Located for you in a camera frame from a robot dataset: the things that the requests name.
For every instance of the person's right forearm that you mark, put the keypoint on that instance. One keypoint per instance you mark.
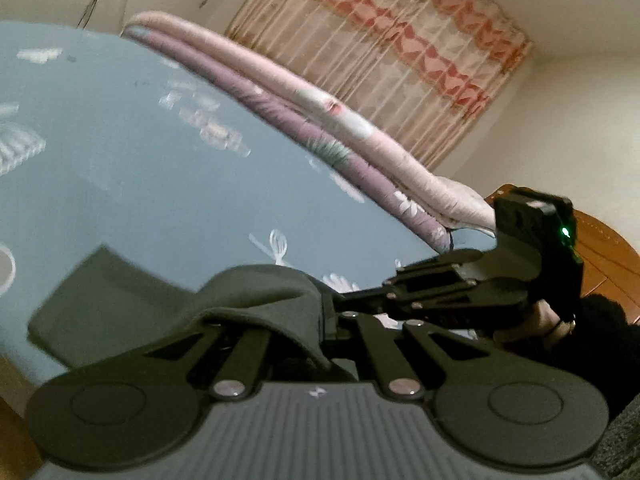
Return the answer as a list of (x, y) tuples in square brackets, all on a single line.
[(600, 320)]

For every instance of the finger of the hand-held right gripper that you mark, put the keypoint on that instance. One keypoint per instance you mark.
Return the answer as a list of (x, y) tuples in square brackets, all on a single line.
[(445, 270), (450, 307)]

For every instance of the wooden headboard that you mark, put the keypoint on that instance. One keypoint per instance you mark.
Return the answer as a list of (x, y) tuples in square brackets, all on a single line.
[(610, 260)]

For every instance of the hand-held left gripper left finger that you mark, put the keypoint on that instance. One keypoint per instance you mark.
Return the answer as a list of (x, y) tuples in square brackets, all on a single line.
[(245, 360)]

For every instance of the dark green shorts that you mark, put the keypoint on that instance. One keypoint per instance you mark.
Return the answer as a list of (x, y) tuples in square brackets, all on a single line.
[(150, 300)]

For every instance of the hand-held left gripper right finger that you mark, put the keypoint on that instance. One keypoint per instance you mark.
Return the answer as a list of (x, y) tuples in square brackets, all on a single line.
[(370, 350)]

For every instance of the folded pink purple floral quilt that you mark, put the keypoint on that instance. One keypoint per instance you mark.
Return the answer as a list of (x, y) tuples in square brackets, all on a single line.
[(310, 110)]

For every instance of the bed with blue-grey printed sheet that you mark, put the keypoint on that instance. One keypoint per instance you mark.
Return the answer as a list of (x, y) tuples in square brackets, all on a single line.
[(125, 185)]

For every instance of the patterned beige red curtain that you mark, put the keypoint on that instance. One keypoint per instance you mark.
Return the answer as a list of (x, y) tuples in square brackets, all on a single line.
[(390, 50)]

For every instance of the person's right hand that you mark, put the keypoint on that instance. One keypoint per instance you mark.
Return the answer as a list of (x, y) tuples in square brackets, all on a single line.
[(537, 325)]

